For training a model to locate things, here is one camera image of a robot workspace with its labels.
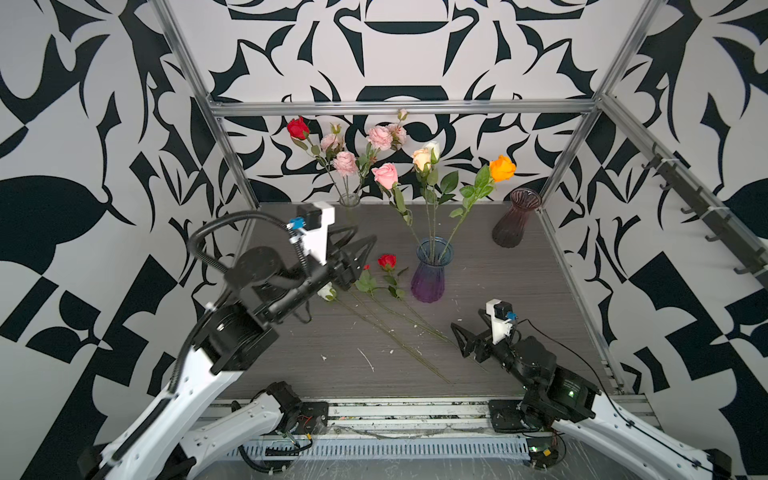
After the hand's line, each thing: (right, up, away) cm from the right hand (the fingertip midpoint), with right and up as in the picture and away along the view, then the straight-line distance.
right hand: (467, 320), depth 74 cm
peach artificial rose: (-9, +35, +3) cm, 36 cm away
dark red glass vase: (+21, +22, +27) cm, 41 cm away
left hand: (-23, +22, -23) cm, 40 cm away
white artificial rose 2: (-37, +3, +19) cm, 42 cm away
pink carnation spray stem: (-31, +41, +10) cm, 53 cm away
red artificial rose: (-19, +12, +25) cm, 34 cm away
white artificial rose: (-6, +33, +5) cm, 34 cm away
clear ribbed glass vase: (-32, +32, +22) cm, 50 cm away
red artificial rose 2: (-26, +5, +22) cm, 34 cm away
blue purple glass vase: (-8, +8, +13) cm, 17 cm away
